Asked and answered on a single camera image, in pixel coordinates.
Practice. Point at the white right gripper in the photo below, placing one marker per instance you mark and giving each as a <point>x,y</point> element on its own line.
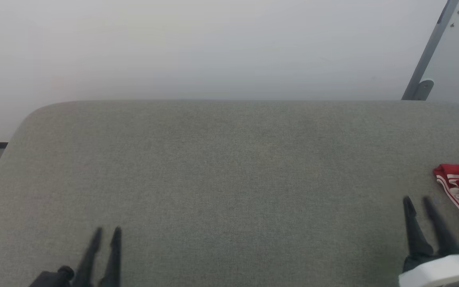
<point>440,271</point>

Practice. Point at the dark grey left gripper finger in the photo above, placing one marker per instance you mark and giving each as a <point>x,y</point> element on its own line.
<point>88,259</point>
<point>112,259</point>

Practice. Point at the grey fabric sofa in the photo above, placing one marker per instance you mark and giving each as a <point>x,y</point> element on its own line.
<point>229,179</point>

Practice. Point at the grey metal pole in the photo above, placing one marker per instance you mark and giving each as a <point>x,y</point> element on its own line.
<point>430,50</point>

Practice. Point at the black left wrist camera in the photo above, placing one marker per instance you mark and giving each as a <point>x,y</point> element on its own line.
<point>54,277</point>

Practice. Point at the grey metal pole bracket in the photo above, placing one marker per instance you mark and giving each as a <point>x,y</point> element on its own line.
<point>424,89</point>

